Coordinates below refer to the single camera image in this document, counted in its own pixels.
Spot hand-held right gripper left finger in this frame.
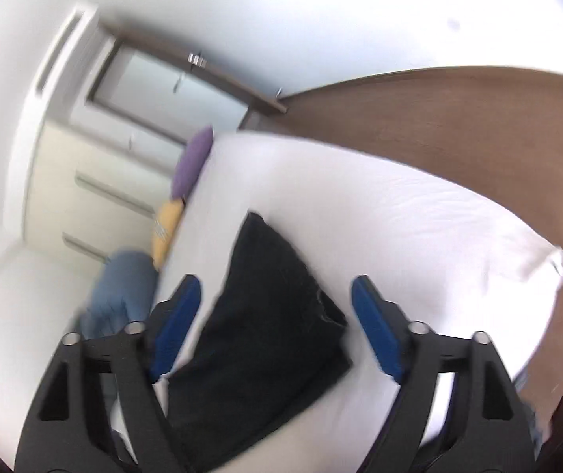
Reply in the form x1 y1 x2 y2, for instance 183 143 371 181
13 275 202 473

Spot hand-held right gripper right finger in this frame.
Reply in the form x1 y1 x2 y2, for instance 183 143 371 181
351 276 542 473

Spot black pants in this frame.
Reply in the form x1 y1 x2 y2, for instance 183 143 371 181
163 212 352 473

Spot rolled blue duvet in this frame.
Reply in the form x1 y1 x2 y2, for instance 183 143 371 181
75 250 162 342

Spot yellow pillow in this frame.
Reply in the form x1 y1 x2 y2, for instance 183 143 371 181
151 199 186 268

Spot bed with white sheet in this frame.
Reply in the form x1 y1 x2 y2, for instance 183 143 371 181
109 130 563 473

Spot purple pillow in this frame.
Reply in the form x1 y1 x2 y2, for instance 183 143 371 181
171 125 214 199

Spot white wardrobe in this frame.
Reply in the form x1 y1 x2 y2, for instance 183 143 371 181
21 118 188 269

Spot brown door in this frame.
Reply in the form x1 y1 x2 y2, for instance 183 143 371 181
86 22 288 146

